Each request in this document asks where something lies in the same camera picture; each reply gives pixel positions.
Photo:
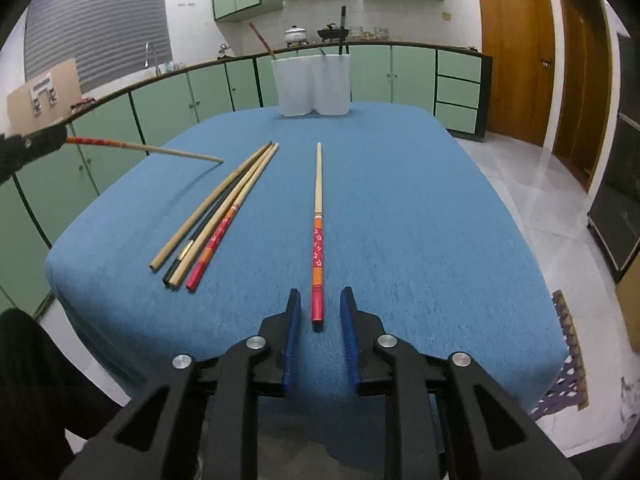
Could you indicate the person's black trousers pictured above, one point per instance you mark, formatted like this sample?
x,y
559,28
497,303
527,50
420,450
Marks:
x,y
45,385

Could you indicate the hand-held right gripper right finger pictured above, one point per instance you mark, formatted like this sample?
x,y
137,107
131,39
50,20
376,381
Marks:
x,y
348,330

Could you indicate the patterned floor mat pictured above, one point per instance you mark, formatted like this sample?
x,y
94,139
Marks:
x,y
570,360

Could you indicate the steel sink faucet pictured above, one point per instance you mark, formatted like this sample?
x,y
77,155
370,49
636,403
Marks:
x,y
148,57

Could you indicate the wooden door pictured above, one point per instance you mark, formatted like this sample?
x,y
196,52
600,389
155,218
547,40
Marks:
x,y
515,50

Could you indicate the black wok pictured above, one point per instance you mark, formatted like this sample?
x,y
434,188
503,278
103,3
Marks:
x,y
330,34

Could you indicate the grey window blind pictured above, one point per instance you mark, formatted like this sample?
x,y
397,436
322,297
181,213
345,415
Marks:
x,y
90,15

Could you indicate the red cloth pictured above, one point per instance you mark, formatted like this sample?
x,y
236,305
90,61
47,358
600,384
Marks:
x,y
82,103

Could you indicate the white cooking pot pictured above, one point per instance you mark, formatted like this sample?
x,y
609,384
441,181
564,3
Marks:
x,y
295,35

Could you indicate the blue tablecloth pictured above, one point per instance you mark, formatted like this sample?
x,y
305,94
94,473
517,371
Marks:
x,y
400,210

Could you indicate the black cabinet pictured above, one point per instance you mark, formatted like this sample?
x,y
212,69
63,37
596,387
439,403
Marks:
x,y
617,200

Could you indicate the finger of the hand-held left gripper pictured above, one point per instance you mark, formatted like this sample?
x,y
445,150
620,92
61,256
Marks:
x,y
30,147

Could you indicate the cardboard panel with brackets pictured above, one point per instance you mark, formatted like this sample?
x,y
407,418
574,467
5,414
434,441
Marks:
x,y
60,102

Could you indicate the glass bowl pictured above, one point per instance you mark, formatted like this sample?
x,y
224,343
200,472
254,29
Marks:
x,y
380,33

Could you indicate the wooden door frame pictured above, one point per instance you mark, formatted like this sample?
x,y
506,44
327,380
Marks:
x,y
602,85

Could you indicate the steel kettle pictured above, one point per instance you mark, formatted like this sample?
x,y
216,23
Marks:
x,y
224,51

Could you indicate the plain wooden chopstick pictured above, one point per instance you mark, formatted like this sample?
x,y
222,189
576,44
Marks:
x,y
195,217

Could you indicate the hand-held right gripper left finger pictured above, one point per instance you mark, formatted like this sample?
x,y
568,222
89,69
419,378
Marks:
x,y
292,330

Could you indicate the black chopstick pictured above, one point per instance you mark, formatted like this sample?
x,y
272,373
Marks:
x,y
200,230
342,30

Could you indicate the white utensil holder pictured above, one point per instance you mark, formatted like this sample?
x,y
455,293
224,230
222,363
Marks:
x,y
310,87

